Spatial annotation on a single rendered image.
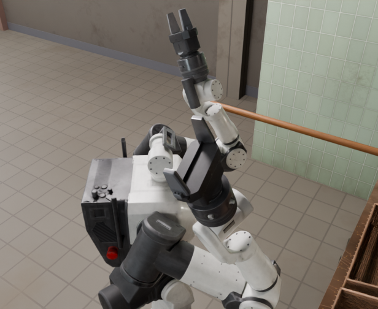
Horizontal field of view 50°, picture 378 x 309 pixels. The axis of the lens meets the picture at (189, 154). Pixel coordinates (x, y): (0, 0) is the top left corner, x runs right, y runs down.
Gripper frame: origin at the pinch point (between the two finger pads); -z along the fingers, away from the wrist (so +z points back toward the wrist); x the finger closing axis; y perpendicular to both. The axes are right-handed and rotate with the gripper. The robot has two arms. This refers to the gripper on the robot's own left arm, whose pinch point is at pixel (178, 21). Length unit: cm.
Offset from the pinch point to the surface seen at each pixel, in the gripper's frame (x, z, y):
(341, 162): -98, 140, -150
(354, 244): -13, 128, -63
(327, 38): -87, 45, -151
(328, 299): 1, 129, -27
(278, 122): -22, 54, -43
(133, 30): -380, 0, -139
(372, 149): 11, 70, -58
